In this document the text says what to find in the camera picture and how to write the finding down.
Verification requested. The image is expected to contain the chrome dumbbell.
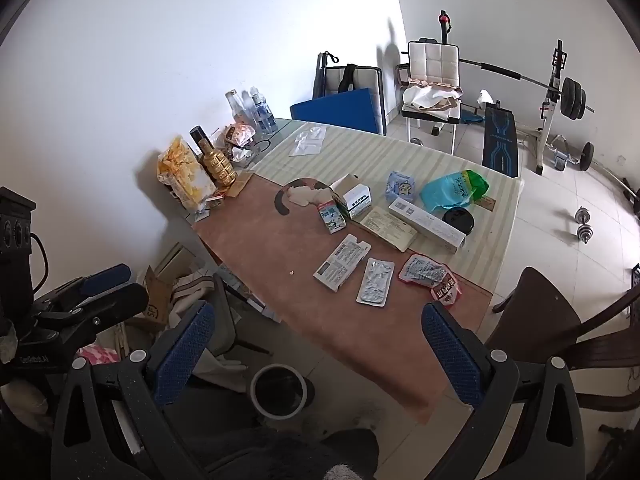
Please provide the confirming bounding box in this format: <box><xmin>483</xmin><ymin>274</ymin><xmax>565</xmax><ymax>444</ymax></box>
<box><xmin>575</xmin><ymin>207</ymin><xmax>597</xmax><ymax>244</ymax></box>

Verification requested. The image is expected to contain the small blue white milk carton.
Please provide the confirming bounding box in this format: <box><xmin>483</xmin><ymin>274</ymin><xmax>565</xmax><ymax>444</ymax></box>
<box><xmin>316</xmin><ymin>199</ymin><xmax>350</xmax><ymax>235</ymax></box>

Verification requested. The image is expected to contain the white padded chair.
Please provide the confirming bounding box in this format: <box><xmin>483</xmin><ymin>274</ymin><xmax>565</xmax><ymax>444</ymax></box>
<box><xmin>400</xmin><ymin>39</ymin><xmax>464</xmax><ymax>156</ymax></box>

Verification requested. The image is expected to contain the red white snack packet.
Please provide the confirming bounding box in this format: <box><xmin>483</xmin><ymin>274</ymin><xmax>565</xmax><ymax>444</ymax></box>
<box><xmin>220</xmin><ymin>122</ymin><xmax>257</xmax><ymax>149</ymax></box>

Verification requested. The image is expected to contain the barbell with black plates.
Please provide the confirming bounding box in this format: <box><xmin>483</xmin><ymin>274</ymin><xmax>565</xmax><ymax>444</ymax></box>
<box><xmin>457</xmin><ymin>57</ymin><xmax>597</xmax><ymax>122</ymax></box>

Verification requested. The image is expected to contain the grey white box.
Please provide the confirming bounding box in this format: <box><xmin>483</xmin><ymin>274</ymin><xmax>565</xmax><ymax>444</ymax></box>
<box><xmin>313</xmin><ymin>233</ymin><xmax>371</xmax><ymax>291</ymax></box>

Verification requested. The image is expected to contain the curl bar with plate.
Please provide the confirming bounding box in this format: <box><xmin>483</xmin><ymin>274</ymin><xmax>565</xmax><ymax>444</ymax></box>
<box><xmin>579</xmin><ymin>141</ymin><xmax>640</xmax><ymax>211</ymax></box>

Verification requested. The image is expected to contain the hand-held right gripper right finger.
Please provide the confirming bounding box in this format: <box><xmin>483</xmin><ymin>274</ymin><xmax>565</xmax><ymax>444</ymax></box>
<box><xmin>421</xmin><ymin>301</ymin><xmax>593</xmax><ymax>480</ymax></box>

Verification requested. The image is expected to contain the blue tissue pack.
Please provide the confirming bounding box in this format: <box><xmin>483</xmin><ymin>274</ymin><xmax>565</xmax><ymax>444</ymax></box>
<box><xmin>385</xmin><ymin>170</ymin><xmax>419</xmax><ymax>207</ymax></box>

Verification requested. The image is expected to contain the yellow snack bag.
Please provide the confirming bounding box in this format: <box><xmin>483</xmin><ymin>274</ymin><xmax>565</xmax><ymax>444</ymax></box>
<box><xmin>157</xmin><ymin>135</ymin><xmax>217</xmax><ymax>211</ymax></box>

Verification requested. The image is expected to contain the brown card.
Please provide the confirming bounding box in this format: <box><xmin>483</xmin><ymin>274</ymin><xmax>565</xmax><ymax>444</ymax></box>
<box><xmin>226</xmin><ymin>172</ymin><xmax>256</xmax><ymax>197</ymax></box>

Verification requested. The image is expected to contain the person's left hand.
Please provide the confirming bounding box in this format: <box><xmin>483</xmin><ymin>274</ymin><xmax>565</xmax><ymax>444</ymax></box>
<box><xmin>0</xmin><ymin>379</ymin><xmax>51</xmax><ymax>417</ymax></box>

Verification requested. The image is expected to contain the clear plastic bag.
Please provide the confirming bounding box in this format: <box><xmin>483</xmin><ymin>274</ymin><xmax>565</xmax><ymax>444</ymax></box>
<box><xmin>289</xmin><ymin>126</ymin><xmax>328</xmax><ymax>157</ymax></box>

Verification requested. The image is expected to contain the beige cloth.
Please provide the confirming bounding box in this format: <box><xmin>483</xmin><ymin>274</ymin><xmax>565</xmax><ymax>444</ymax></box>
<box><xmin>402</xmin><ymin>80</ymin><xmax>464</xmax><ymax>111</ymax></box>

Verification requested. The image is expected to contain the silver blister pack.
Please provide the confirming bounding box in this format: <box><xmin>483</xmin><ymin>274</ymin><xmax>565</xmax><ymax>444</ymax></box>
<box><xmin>355</xmin><ymin>257</ymin><xmax>396</xmax><ymax>307</ymax></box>

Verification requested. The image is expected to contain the dark wooden chair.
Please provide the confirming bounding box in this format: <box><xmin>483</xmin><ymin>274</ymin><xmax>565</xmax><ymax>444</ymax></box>
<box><xmin>487</xmin><ymin>266</ymin><xmax>640</xmax><ymax>413</ymax></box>

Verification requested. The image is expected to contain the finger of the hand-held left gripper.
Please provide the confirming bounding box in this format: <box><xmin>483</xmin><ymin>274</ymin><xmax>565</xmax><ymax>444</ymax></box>
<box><xmin>47</xmin><ymin>264</ymin><xmax>132</xmax><ymax>306</ymax></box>
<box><xmin>32</xmin><ymin>282</ymin><xmax>150</xmax><ymax>333</ymax></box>

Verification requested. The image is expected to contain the long white box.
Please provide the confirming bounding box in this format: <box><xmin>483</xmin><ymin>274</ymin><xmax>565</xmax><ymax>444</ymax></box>
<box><xmin>387</xmin><ymin>196</ymin><xmax>466</xmax><ymax>255</ymax></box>

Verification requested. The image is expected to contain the clear glass bottle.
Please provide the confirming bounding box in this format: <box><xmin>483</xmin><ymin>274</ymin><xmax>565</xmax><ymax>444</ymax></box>
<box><xmin>225</xmin><ymin>89</ymin><xmax>247</xmax><ymax>127</ymax></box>

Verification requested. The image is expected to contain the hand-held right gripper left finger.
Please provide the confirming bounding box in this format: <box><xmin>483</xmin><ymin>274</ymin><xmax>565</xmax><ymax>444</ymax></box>
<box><xmin>50</xmin><ymin>300</ymin><xmax>217</xmax><ymax>480</ymax></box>

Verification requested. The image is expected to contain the pink cloth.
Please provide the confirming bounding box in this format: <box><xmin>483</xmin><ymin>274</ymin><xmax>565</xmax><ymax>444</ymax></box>
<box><xmin>75</xmin><ymin>344</ymin><xmax>122</xmax><ymax>367</ymax></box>

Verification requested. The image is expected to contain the black trash bin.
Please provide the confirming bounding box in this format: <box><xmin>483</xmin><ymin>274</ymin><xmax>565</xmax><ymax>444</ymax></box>
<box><xmin>249</xmin><ymin>363</ymin><xmax>314</xmax><ymax>420</ymax></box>

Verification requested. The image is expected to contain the black weight bench pad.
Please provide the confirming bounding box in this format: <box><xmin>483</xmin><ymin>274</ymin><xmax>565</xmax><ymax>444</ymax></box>
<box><xmin>481</xmin><ymin>101</ymin><xmax>521</xmax><ymax>179</ymax></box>

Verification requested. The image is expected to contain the white barbell rack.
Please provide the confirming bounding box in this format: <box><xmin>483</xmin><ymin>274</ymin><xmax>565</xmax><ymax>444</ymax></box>
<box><xmin>515</xmin><ymin>39</ymin><xmax>569</xmax><ymax>177</ymax></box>

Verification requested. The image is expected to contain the cardboard box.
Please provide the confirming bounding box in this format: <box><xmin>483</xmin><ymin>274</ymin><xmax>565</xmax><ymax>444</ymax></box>
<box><xmin>142</xmin><ymin>265</ymin><xmax>174</xmax><ymax>332</ymax></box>

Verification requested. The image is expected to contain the teal green plastic bag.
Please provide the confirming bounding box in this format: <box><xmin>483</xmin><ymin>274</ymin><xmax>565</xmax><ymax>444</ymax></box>
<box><xmin>420</xmin><ymin>170</ymin><xmax>490</xmax><ymax>216</ymax></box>

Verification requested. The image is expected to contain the beige box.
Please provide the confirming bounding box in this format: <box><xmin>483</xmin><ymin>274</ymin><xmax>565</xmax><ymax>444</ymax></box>
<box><xmin>359</xmin><ymin>206</ymin><xmax>419</xmax><ymax>253</ymax></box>

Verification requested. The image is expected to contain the red snack wrapper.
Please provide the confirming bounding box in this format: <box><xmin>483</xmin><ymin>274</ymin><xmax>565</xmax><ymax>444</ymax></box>
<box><xmin>397</xmin><ymin>253</ymin><xmax>460</xmax><ymax>306</ymax></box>

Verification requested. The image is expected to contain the folded white black chair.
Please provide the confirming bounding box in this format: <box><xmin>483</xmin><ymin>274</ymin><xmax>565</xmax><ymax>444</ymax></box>
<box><xmin>322</xmin><ymin>64</ymin><xmax>386</xmax><ymax>136</ymax></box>

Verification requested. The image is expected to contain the gold grenade-shaped bottle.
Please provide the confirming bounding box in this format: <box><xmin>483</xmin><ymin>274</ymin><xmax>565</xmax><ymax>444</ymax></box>
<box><xmin>189</xmin><ymin>126</ymin><xmax>237</xmax><ymax>190</ymax></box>

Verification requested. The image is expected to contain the white tissue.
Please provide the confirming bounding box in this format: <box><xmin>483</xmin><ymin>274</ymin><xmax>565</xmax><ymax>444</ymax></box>
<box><xmin>288</xmin><ymin>185</ymin><xmax>317</xmax><ymax>207</ymax></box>

